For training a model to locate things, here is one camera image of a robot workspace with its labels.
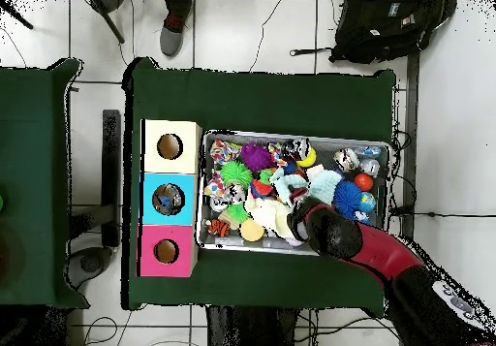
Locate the black floor cable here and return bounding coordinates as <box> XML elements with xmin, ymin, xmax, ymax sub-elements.
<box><xmin>388</xmin><ymin>205</ymin><xmax>496</xmax><ymax>220</ymax></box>

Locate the clear mesh bin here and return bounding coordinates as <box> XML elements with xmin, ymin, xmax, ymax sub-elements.
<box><xmin>195</xmin><ymin>129</ymin><xmax>391</xmax><ymax>261</ymax></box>

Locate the orange striped tiger plush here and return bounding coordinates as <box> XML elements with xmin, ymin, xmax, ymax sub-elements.
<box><xmin>206</xmin><ymin>219</ymin><xmax>233</xmax><ymax>238</ymax></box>

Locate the blue fuzzy toy with eyes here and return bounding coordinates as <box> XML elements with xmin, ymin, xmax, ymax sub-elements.
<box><xmin>331</xmin><ymin>179</ymin><xmax>367</xmax><ymax>221</ymax></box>

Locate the black tripod leg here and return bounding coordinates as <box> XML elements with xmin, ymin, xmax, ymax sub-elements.
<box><xmin>0</xmin><ymin>0</ymin><xmax>34</xmax><ymax>30</ymax></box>
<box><xmin>90</xmin><ymin>0</ymin><xmax>126</xmax><ymax>45</ymax></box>

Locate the cream cloth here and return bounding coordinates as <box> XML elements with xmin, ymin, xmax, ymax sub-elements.
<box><xmin>244</xmin><ymin>196</ymin><xmax>299</xmax><ymax>242</ymax></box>

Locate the clear plastic bottle blue label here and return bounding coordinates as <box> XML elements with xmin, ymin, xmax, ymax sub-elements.
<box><xmin>152</xmin><ymin>184</ymin><xmax>185</xmax><ymax>215</ymax></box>

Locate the wooden box with three holes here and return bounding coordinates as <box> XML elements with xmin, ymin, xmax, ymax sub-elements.
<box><xmin>136</xmin><ymin>118</ymin><xmax>203</xmax><ymax>277</ymax></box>

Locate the purple spiky rubber ball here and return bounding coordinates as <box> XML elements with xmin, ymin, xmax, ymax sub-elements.
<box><xmin>239</xmin><ymin>142</ymin><xmax>274</xmax><ymax>172</ymax></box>

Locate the dark green table cloth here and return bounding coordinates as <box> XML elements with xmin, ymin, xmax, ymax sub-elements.
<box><xmin>0</xmin><ymin>58</ymin><xmax>90</xmax><ymax>309</ymax></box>
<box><xmin>121</xmin><ymin>56</ymin><xmax>397</xmax><ymax>318</ymax></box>

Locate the crushed black can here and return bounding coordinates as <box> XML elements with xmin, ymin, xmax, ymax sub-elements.
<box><xmin>282</xmin><ymin>138</ymin><xmax>311</xmax><ymax>159</ymax></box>

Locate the mint green cloth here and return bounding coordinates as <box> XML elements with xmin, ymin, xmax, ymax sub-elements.
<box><xmin>270</xmin><ymin>166</ymin><xmax>344</xmax><ymax>207</ymax></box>

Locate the green spiky rubber ball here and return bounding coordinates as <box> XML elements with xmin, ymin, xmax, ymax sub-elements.
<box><xmin>219</xmin><ymin>161</ymin><xmax>254</xmax><ymax>188</ymax></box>

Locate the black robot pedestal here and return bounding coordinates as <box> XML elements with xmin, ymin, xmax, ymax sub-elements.
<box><xmin>204</xmin><ymin>304</ymin><xmax>299</xmax><ymax>346</ymax></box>

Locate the black standing panel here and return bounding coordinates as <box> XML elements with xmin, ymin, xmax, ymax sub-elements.
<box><xmin>101</xmin><ymin>109</ymin><xmax>122</xmax><ymax>248</ymax></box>

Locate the grey stand foot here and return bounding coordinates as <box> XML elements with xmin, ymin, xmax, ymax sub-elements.
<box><xmin>63</xmin><ymin>245</ymin><xmax>114</xmax><ymax>290</ymax></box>

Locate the black backpack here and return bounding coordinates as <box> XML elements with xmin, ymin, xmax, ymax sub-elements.
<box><xmin>328</xmin><ymin>0</ymin><xmax>458</xmax><ymax>65</ymax></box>

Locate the person's foot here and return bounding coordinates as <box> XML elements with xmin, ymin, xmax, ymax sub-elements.
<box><xmin>159</xmin><ymin>0</ymin><xmax>194</xmax><ymax>57</ymax></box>
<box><xmin>92</xmin><ymin>0</ymin><xmax>125</xmax><ymax>14</ymax></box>

